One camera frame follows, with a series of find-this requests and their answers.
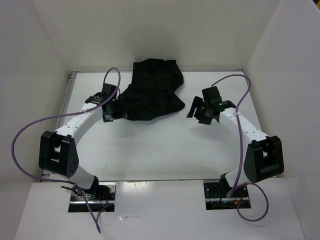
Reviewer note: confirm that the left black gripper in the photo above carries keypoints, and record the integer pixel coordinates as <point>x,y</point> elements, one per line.
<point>120,112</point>

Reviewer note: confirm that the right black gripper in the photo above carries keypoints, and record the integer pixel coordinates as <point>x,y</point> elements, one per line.
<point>197,102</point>

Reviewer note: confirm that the black skirt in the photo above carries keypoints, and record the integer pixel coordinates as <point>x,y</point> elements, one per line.
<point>152,91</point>

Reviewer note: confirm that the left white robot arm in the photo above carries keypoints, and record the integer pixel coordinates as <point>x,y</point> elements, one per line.
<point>58,149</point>

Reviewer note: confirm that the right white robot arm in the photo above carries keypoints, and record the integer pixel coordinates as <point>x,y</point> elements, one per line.
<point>261,155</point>

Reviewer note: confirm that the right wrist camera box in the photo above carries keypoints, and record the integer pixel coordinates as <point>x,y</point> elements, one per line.
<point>211,95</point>

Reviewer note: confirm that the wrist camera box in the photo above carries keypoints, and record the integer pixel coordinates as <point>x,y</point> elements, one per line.
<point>211,95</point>
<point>108,89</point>

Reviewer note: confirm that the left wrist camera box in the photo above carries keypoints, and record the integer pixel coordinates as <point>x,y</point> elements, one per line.
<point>108,89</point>

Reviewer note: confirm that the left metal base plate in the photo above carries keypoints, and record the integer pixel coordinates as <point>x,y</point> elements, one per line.
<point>103,201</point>

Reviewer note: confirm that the metal base plate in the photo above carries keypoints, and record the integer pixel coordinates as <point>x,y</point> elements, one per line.
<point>103,201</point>
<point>216,198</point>

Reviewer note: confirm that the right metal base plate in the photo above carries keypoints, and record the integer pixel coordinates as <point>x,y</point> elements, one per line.
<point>216,198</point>

